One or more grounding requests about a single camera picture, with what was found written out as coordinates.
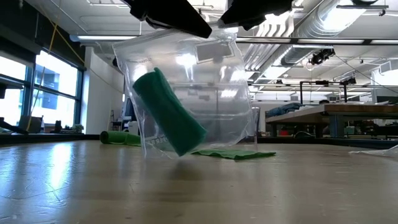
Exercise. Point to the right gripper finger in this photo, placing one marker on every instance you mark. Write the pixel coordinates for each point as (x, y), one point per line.
(258, 9)

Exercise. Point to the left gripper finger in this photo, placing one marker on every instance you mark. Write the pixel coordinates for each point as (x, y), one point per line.
(168, 15)

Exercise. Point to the teal elastic bandage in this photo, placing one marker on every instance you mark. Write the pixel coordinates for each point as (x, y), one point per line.
(168, 112)

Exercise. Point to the grass green elastic bandage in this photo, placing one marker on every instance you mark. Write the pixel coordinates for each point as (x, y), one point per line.
(236, 154)

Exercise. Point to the black monitor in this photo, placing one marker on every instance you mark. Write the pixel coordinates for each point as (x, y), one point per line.
(129, 109)

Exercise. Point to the blue cloth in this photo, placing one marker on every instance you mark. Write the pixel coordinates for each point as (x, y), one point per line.
(284, 109)

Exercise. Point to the large window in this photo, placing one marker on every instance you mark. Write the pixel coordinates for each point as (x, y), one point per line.
(56, 77)

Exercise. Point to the wooden workbench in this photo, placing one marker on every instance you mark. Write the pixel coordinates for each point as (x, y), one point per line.
(342, 109)

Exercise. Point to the cardboard box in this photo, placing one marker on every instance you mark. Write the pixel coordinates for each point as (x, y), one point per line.
(29, 124)

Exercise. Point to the silver ceiling duct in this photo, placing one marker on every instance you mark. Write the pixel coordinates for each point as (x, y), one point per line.
(314, 21)

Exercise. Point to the black ceiling camera rig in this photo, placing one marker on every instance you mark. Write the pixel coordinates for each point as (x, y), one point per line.
(321, 56)

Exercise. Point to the black pipe frame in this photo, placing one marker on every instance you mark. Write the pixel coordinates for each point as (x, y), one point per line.
(323, 82)

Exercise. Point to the black table frame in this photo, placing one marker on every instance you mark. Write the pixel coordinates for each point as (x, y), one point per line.
(46, 138)

